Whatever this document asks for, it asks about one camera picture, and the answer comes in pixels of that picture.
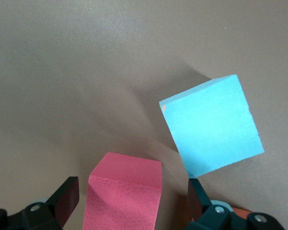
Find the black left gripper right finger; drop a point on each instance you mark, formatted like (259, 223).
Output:
(201, 210)

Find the crimson foam block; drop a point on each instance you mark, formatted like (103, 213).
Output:
(122, 196)

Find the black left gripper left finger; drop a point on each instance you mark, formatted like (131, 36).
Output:
(60, 206)

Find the large table cover sheet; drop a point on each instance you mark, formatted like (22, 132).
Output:
(62, 72)

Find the sky blue foam block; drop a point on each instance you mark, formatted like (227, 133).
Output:
(211, 127)

